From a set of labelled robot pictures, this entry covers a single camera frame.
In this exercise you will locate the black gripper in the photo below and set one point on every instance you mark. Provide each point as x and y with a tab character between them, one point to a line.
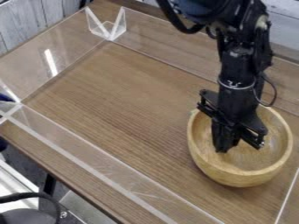
232	109

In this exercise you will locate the brown wooden bowl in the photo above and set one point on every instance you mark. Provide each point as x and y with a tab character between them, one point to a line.
243	167

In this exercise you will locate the clear acrylic corner bracket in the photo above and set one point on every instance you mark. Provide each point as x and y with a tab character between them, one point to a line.
107	30

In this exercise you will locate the blue object at left edge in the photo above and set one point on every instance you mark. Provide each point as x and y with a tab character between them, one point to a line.
5	98

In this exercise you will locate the black table leg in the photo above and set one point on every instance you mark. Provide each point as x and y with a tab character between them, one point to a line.
49	184

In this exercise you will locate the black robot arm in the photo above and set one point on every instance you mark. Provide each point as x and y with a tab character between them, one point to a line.
237	24

